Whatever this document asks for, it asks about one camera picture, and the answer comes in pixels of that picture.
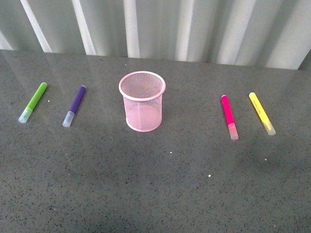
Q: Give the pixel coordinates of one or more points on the pink mesh pen cup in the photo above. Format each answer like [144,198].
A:
[142,97]

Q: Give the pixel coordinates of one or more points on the yellow highlighter pen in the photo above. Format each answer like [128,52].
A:
[262,114]

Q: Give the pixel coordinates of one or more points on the pink highlighter pen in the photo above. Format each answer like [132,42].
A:
[229,118]

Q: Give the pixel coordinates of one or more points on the purple highlighter pen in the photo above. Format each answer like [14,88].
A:
[74,106]

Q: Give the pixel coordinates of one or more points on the green highlighter pen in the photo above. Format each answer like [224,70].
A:
[32,103]

